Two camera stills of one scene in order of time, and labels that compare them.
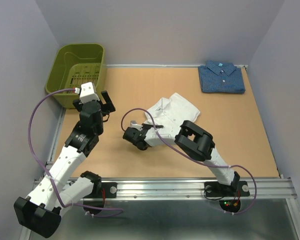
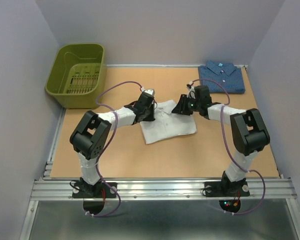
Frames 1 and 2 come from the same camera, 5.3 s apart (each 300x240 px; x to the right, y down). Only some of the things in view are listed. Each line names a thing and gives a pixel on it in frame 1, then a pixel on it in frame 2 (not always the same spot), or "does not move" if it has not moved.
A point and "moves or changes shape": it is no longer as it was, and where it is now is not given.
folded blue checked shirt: (218, 77) does not move
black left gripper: (108, 107) → (151, 117)
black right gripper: (145, 125) → (180, 107)
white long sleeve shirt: (171, 112) moves or changes shape
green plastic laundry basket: (73, 65) does not move
